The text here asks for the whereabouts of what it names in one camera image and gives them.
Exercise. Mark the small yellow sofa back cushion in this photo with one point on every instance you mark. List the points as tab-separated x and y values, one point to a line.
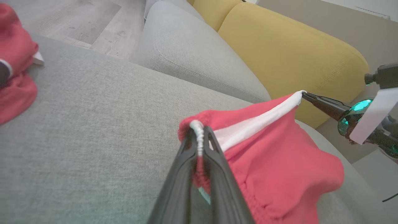
214	12

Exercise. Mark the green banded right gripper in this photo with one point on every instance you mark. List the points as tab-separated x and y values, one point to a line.
353	119

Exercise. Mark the red garment with white label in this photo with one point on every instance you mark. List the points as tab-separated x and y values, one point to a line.
15	102

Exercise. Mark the white wall air vent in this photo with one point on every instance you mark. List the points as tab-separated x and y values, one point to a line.
373	12

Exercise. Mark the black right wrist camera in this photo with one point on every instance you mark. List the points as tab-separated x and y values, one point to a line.
387	76

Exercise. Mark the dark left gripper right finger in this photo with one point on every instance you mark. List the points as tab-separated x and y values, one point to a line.
224	193

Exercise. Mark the red shorts with white lining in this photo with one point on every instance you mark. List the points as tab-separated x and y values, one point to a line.
279	174

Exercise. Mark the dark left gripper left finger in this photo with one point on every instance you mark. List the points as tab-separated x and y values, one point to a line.
177	193

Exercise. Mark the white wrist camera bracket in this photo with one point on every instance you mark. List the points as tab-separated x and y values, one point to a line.
373	115

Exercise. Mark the large yellow sofa back cushion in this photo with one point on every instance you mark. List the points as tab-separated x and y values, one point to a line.
295	56

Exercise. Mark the large grey seat cushion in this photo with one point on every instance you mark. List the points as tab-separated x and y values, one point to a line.
93	140

